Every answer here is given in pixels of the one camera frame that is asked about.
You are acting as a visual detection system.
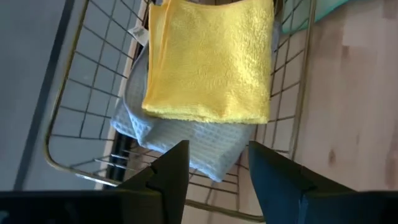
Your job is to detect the black wire basket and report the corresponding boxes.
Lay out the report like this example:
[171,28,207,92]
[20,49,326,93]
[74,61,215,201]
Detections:
[43,0,318,223]

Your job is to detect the grey waffle microfiber towel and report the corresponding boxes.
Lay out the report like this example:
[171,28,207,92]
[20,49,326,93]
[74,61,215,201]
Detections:
[110,21,280,183]

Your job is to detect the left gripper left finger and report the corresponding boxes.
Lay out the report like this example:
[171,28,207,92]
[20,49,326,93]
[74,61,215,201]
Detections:
[0,139,190,224]

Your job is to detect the black aluminium table frame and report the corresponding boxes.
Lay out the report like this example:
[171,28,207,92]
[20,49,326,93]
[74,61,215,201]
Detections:
[104,133,132,190]

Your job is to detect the yellow microfiber towel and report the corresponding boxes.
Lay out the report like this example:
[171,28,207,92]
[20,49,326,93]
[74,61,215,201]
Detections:
[141,0,275,125]

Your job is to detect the sage green microfiber towel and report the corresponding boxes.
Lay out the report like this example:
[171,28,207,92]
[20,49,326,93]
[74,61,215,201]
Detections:
[281,0,352,35]

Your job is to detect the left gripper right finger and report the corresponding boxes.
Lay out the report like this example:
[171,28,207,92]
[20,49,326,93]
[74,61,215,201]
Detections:
[248,140,398,224]

